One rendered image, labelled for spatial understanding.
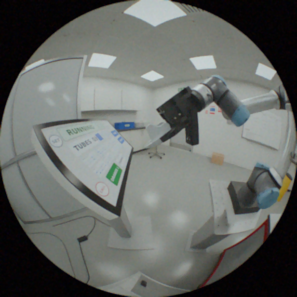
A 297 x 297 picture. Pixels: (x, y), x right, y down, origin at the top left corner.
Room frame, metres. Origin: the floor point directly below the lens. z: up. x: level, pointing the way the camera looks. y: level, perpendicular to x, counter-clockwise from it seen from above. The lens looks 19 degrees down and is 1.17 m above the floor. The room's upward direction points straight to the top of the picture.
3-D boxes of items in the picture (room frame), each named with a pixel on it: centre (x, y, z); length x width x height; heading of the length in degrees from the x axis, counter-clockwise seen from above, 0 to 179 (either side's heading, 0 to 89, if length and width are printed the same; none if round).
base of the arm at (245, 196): (0.13, -0.57, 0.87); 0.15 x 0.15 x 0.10
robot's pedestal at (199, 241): (0.13, -0.57, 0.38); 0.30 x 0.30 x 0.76; 64
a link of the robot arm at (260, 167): (0.12, -0.57, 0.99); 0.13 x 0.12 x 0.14; 137
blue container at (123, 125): (2.94, 0.83, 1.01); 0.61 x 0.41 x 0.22; 134
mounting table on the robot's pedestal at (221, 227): (0.16, -0.58, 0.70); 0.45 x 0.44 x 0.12; 154
